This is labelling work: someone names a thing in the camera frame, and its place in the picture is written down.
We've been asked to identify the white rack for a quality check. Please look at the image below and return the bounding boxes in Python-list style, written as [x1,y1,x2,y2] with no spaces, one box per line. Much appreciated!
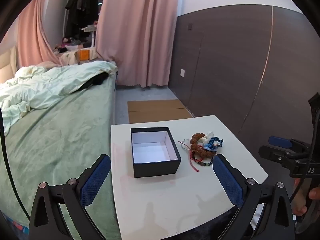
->
[85,24,97,48]

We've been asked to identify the red string bracelet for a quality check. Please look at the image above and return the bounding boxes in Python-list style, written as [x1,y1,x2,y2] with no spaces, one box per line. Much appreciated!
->
[178,139,200,172]

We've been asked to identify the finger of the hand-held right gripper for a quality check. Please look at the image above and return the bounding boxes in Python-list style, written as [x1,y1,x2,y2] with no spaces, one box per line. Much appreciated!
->
[259,145,308,168]
[269,136,310,153]

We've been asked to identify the person's right hand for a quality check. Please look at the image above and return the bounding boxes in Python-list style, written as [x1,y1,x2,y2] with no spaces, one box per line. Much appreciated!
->
[293,180,320,215]

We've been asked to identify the bed with green sheet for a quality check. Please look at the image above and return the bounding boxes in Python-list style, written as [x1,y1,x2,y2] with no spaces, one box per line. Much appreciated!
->
[0,75,118,240]

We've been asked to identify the black garment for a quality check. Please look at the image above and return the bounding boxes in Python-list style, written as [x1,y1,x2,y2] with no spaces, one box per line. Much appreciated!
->
[81,72,109,90]

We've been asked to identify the dark bead bracelet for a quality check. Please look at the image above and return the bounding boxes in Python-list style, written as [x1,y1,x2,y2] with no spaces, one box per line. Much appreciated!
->
[192,155,215,167]

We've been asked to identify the pink pillow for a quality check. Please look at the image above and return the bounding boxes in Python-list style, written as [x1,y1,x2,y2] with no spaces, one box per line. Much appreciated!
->
[37,60,62,68]

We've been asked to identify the narrow pink curtain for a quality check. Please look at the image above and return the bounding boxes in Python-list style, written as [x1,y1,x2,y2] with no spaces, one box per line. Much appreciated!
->
[17,0,62,68]

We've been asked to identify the black jewelry box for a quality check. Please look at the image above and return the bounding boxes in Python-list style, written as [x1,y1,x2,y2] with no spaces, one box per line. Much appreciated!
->
[131,127,181,178]

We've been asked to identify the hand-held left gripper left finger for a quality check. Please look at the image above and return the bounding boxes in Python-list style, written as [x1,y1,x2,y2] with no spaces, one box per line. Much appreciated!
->
[29,154,112,240]

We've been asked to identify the dark cloth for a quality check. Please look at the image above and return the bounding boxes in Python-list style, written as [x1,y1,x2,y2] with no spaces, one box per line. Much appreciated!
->
[160,206,253,240]

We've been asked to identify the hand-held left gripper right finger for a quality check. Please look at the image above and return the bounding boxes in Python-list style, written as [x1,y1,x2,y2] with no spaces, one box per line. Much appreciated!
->
[212,154,297,240]

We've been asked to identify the pale green quilt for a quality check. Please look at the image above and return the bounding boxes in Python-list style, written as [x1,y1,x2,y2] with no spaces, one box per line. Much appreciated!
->
[0,61,118,134]

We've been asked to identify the flat cardboard sheet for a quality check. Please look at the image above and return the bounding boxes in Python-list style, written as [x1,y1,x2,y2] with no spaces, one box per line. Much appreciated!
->
[127,99,194,124]

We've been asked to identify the orange box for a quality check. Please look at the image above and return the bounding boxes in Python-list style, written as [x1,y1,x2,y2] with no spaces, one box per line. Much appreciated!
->
[77,49,90,62]

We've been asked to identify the beige headboard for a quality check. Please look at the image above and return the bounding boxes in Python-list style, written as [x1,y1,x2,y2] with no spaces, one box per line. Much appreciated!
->
[0,46,19,84]

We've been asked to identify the cream patterned blanket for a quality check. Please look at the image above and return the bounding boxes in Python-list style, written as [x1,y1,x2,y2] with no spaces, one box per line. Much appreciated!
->
[59,50,98,65]

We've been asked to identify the brown bead bracelet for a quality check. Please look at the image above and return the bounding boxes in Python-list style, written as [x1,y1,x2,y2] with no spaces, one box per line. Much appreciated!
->
[190,133,213,158]

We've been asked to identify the wide pink curtain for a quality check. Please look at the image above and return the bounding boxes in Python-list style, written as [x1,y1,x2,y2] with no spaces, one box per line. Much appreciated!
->
[96,0,179,88]

